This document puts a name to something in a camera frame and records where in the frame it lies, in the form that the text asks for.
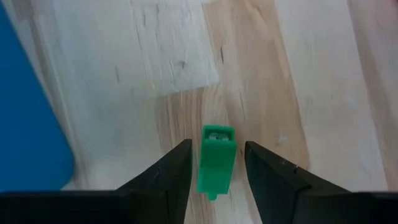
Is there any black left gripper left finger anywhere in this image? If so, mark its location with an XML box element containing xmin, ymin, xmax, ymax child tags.
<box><xmin>114</xmin><ymin>139</ymin><xmax>193</xmax><ymax>224</ymax></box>

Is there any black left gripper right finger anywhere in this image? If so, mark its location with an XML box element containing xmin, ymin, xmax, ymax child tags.
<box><xmin>244</xmin><ymin>141</ymin><xmax>352</xmax><ymax>224</ymax></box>

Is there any green mini stapler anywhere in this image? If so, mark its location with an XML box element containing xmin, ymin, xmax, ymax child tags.
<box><xmin>196</xmin><ymin>124</ymin><xmax>238</xmax><ymax>202</ymax></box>

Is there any blue plastic bin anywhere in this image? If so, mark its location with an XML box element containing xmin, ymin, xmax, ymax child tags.
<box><xmin>0</xmin><ymin>0</ymin><xmax>75</xmax><ymax>192</ymax></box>

